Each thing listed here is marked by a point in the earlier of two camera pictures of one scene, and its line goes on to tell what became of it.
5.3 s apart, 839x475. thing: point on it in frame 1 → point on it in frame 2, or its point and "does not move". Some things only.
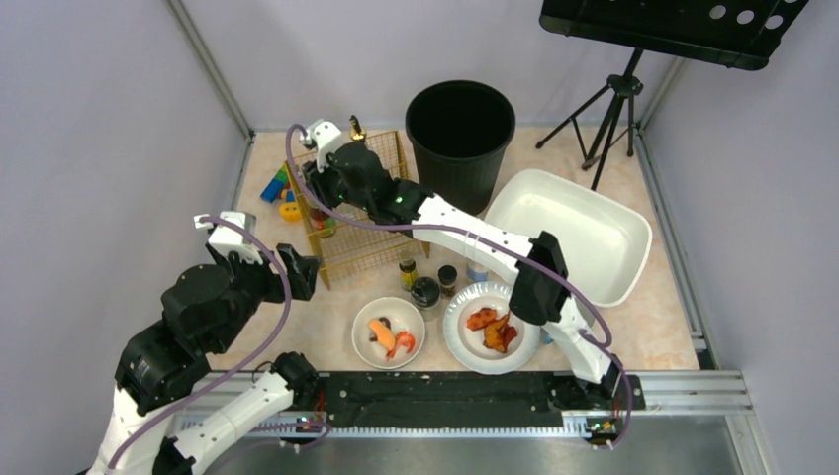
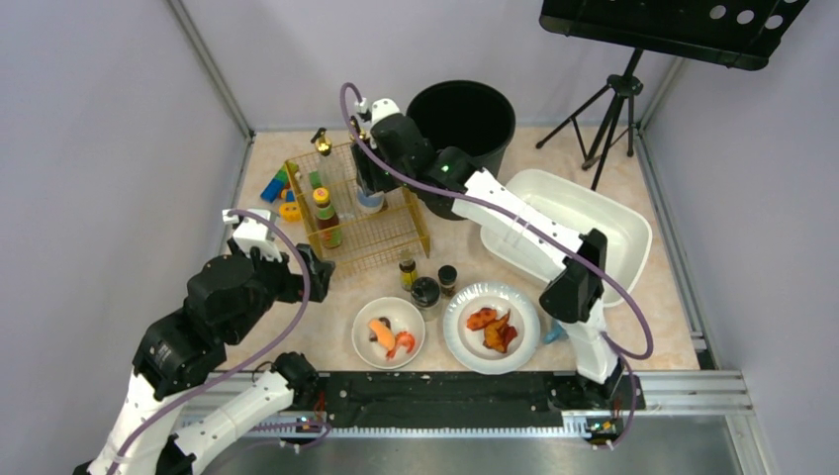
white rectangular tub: [605, 242] does not move
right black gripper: [321, 181] → [366, 169]
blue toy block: [271, 191] does not move
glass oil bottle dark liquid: [357, 133] does not move
